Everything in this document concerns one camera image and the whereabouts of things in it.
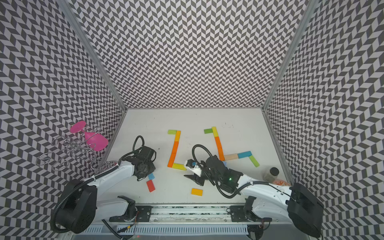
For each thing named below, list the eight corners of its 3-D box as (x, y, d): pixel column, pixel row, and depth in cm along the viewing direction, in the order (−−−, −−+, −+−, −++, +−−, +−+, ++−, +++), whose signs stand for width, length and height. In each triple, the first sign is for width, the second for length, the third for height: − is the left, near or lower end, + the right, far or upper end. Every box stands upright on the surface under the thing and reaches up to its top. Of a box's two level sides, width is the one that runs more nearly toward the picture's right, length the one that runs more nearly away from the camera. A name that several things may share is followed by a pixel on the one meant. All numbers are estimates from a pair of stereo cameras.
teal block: (239, 159, 93) (241, 155, 89) (237, 156, 94) (239, 152, 90) (249, 157, 94) (251, 153, 89) (247, 154, 95) (250, 150, 91)
